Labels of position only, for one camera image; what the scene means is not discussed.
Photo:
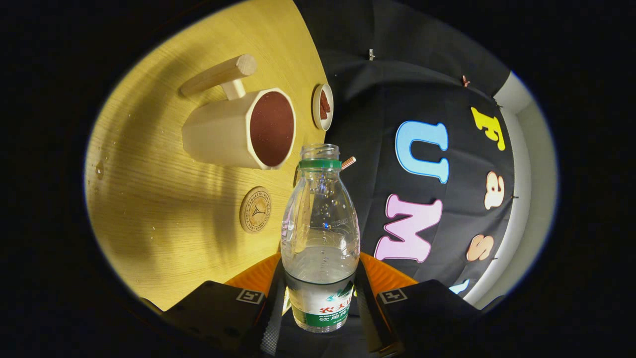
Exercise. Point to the pink striped straw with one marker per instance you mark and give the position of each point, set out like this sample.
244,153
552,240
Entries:
349,162

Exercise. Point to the round wooden coaster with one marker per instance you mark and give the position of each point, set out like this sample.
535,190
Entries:
255,210

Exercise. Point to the clear plastic juice bottle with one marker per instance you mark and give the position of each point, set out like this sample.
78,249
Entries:
320,233

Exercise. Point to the wooden table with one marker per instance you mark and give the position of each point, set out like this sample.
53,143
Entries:
164,199

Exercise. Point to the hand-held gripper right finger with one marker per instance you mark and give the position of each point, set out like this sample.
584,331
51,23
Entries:
367,318

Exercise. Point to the small white plate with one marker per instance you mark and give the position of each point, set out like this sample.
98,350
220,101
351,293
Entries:
316,107

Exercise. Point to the red clip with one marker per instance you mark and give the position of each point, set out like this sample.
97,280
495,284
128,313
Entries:
465,80

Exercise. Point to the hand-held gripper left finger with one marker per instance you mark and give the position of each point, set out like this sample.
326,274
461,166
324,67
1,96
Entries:
271,318

